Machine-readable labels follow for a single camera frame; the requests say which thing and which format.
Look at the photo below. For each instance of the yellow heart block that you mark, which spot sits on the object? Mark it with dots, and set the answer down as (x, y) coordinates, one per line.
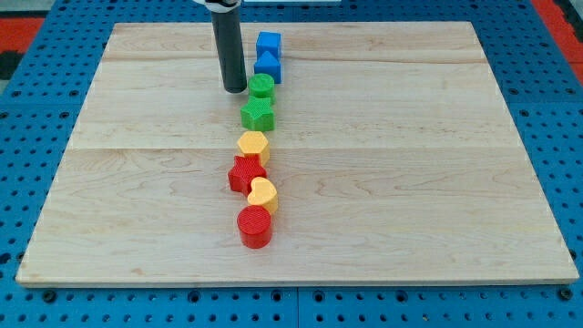
(263, 193)

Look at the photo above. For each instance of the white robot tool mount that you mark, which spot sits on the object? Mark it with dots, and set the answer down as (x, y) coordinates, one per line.
(217, 2)

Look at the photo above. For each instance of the green cylinder block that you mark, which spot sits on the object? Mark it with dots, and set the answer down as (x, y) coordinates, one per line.
(262, 86)

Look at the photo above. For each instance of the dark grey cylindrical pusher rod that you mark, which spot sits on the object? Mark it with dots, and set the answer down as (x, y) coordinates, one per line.
(226, 27)

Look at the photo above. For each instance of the red star block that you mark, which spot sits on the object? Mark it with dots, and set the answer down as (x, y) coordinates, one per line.
(244, 171)

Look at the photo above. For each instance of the blue triangle block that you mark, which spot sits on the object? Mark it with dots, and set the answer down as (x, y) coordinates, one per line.
(268, 64)

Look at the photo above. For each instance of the green star block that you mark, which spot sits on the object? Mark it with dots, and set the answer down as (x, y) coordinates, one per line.
(257, 114)

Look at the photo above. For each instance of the light wooden board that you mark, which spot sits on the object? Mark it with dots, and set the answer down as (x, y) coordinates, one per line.
(395, 158)

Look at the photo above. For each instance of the yellow hexagon block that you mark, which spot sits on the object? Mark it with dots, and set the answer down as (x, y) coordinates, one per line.
(254, 143)

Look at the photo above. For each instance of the red cylinder block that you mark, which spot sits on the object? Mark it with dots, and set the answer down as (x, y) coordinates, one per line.
(254, 224)

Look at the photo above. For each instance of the blue cube block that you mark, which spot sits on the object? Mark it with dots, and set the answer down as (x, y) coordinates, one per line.
(268, 42)

